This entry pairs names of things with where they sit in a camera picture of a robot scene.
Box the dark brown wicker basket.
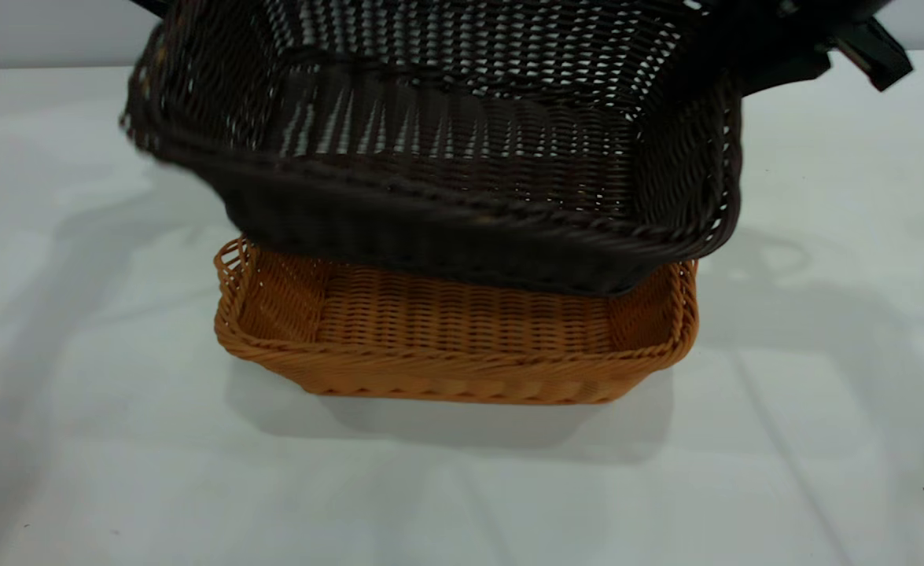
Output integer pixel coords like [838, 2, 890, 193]
[120, 0, 745, 297]

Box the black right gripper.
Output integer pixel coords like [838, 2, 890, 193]
[733, 0, 915, 95]

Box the light brown wicker basket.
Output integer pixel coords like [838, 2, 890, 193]
[214, 236, 700, 406]

